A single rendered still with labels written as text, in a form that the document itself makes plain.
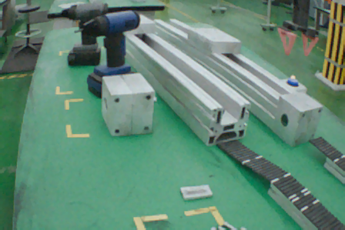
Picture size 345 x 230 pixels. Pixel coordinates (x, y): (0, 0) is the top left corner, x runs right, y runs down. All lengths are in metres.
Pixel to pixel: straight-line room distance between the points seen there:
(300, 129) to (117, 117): 0.41
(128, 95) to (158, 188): 0.21
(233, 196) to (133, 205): 0.18
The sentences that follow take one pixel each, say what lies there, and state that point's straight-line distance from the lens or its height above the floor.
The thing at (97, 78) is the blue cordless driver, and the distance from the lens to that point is 0.89.
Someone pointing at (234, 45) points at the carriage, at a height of 0.89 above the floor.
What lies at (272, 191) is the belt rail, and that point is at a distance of 0.60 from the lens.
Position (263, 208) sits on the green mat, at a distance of 0.58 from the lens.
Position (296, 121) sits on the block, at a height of 0.84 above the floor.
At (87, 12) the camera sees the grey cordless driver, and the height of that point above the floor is 0.97.
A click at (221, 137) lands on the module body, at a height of 0.78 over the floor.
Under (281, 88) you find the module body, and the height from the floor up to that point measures 0.86.
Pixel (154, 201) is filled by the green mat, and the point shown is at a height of 0.78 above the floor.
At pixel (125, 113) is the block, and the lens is 0.71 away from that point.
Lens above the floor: 1.16
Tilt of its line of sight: 25 degrees down
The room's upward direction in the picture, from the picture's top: 5 degrees clockwise
